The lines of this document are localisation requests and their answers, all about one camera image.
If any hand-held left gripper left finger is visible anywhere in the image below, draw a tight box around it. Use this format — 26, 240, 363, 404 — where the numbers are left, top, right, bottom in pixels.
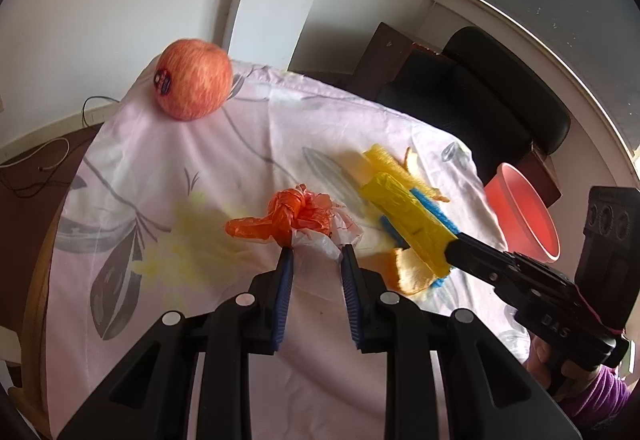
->
56, 247, 296, 440

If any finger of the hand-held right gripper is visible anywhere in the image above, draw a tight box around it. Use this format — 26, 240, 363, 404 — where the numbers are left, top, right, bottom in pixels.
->
445, 231, 510, 287

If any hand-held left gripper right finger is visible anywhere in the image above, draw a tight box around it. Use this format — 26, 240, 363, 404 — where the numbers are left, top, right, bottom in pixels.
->
340, 244, 585, 440

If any white plastic bag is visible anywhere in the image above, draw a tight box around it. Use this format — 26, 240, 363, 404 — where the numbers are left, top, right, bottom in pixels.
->
292, 207, 365, 263

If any pink plastic bin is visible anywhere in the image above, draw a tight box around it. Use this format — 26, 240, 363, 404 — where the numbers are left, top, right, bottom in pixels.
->
484, 163, 561, 263

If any orange plastic bag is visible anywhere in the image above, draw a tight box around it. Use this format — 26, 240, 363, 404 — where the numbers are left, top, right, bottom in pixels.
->
225, 189, 335, 248

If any yellow foam fruit net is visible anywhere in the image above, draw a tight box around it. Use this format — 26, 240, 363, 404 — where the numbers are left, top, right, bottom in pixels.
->
361, 145, 453, 281

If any person's right forearm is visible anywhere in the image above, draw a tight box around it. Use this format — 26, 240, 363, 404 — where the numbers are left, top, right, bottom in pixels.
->
557, 362, 640, 433

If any person's right hand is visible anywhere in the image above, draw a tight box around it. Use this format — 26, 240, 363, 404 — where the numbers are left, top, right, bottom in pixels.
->
525, 336, 609, 404

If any pink floral tablecloth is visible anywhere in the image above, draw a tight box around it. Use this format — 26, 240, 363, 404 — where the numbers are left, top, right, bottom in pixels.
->
45, 58, 531, 440

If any black leather armchair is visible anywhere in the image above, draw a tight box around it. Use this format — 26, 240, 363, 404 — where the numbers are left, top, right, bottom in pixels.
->
350, 22, 572, 208

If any red apple with sticker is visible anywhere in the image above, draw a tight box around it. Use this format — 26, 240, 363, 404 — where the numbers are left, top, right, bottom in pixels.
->
154, 39, 234, 121

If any black floor cable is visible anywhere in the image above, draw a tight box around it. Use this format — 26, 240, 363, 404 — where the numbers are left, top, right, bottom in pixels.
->
0, 95, 121, 199

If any white floor cable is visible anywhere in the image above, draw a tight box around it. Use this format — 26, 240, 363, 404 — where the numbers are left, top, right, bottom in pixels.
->
0, 137, 71, 173

